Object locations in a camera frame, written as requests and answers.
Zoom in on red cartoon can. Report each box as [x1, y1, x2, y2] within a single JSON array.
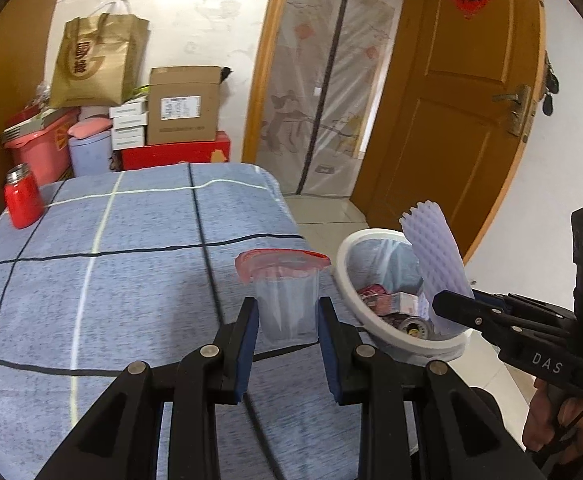
[[398, 316, 435, 340]]

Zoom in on strawberry milk carton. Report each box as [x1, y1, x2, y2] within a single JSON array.
[[372, 292, 419, 316]]

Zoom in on red drink can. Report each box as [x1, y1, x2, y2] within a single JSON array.
[[357, 284, 387, 302]]

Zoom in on white round trash bin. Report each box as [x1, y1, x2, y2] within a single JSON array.
[[333, 229, 469, 366]]

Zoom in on right hand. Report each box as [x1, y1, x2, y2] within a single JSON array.
[[523, 378, 583, 464]]

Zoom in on wooden door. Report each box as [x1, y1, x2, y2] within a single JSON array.
[[351, 0, 545, 259]]

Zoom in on hanging black keys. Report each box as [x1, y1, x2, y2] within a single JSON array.
[[542, 55, 559, 116]]

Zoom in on red thermos bottle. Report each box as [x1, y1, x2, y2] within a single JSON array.
[[4, 162, 44, 230]]

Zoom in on red flat gift box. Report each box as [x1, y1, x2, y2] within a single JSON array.
[[121, 131, 231, 170]]

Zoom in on light blue plastic bucket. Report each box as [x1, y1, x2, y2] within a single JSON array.
[[69, 130, 113, 177]]

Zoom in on pink plastic basket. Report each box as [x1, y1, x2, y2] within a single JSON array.
[[0, 107, 79, 185]]

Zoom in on pink cushion lid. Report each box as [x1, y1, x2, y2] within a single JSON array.
[[68, 116, 113, 140]]

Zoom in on stacked white small boxes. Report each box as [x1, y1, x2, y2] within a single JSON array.
[[108, 96, 148, 151]]

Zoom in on transparent zip door curtain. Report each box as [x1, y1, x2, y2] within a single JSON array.
[[257, 0, 403, 197]]

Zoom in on brown cardboard box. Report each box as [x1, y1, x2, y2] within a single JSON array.
[[147, 66, 221, 145]]

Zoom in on gold paper gift bag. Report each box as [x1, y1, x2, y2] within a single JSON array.
[[49, 0, 150, 108]]

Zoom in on brass door handle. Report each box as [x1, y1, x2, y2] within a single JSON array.
[[492, 84, 532, 138]]

